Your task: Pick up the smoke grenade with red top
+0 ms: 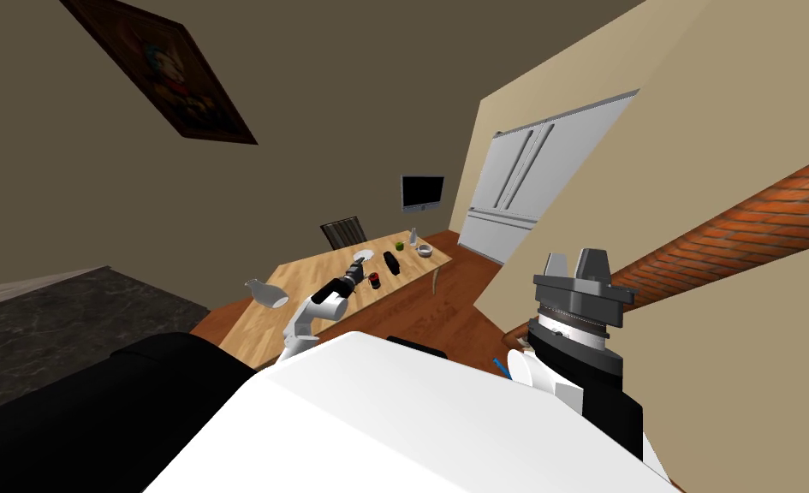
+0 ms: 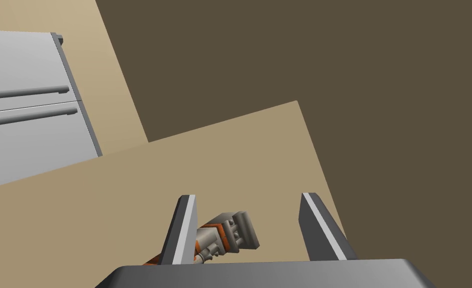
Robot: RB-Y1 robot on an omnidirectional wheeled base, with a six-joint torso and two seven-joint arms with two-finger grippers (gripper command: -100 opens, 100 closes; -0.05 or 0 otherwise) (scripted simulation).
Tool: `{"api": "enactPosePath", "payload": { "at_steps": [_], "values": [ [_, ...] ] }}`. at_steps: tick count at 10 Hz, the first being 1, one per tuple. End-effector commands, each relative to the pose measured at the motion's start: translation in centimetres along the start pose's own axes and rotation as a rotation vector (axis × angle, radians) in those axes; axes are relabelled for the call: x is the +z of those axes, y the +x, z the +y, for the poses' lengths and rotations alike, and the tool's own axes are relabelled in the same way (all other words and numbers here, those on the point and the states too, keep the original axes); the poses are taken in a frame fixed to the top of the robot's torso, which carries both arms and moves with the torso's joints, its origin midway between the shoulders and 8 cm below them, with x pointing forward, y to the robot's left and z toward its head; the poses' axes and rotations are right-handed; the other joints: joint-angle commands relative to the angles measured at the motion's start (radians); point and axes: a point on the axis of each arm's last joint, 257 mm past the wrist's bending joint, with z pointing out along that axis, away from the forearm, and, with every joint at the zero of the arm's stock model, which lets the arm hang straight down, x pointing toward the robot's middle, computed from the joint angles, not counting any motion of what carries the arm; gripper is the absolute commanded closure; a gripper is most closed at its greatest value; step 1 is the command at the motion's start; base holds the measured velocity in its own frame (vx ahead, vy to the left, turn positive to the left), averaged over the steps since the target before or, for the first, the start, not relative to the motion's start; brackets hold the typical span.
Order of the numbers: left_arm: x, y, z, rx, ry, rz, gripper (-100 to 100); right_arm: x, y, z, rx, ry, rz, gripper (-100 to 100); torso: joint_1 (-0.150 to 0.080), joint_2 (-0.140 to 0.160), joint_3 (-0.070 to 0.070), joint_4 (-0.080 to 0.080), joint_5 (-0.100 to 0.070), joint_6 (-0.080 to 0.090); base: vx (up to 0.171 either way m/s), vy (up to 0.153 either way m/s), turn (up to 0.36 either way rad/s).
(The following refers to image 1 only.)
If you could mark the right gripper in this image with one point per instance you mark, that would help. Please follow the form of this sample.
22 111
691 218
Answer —
582 298

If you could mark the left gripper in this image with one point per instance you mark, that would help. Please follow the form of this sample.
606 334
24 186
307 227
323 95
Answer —
353 277

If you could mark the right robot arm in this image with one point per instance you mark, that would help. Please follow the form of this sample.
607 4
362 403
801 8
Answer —
596 383

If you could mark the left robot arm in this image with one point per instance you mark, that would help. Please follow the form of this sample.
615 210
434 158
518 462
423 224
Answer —
89 418

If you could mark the white plate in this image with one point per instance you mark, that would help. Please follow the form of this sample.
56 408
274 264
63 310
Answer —
364 255

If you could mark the black oblong object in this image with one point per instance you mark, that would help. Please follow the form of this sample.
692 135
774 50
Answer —
392 263

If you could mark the wooden table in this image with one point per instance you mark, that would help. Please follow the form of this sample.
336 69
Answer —
308 274

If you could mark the dark chair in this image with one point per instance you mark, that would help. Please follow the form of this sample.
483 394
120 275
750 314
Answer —
344 233

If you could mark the white bottle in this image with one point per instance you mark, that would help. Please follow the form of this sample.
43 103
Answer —
413 238

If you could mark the grey bowl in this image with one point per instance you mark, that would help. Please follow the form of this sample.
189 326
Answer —
424 250

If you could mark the white vase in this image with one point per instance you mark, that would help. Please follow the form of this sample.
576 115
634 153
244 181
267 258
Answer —
267 294

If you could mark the grey refrigerator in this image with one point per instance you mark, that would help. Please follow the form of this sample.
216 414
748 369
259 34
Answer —
534 178

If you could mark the black television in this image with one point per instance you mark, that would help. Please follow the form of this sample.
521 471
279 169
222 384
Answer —
422 192

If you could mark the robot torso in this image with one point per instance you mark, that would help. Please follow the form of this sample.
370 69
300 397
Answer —
390 424

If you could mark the dark framed picture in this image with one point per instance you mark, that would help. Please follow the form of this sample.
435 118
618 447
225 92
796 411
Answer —
171 75

